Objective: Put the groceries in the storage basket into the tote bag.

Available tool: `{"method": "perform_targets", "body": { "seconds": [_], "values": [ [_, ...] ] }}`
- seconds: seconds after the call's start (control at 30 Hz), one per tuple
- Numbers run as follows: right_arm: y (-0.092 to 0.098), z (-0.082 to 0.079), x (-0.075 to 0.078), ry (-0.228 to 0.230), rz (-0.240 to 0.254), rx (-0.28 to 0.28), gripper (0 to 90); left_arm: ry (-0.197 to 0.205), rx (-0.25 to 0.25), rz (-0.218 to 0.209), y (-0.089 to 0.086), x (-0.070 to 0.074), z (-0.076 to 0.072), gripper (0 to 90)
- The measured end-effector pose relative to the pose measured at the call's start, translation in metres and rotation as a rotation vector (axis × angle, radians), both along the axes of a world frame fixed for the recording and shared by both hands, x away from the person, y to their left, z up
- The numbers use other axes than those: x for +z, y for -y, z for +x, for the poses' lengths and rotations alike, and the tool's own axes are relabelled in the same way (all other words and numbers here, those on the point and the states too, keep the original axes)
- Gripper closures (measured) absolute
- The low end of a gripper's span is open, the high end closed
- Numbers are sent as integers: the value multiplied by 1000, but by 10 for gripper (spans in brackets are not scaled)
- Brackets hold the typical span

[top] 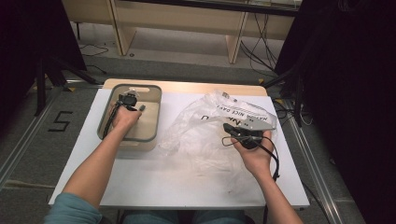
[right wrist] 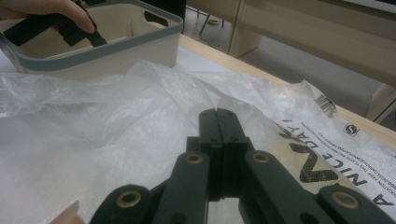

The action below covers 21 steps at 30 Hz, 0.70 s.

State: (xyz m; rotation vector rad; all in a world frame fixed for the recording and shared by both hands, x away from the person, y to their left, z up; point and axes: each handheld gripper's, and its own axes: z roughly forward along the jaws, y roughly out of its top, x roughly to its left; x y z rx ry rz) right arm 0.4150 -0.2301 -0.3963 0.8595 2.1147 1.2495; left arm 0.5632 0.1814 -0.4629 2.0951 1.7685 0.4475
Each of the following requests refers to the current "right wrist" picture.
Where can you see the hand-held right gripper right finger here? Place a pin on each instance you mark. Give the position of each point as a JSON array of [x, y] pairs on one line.
[[232, 155]]

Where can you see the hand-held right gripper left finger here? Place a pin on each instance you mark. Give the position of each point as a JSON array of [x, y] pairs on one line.
[[214, 155]]

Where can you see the beige storage bin grey rim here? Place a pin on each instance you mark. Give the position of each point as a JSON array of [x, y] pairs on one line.
[[140, 56]]

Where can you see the clear plastic bag smiley print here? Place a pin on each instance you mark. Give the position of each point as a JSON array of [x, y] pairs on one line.
[[124, 124]]

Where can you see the beige wooden bench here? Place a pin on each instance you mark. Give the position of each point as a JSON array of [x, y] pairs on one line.
[[311, 37]]

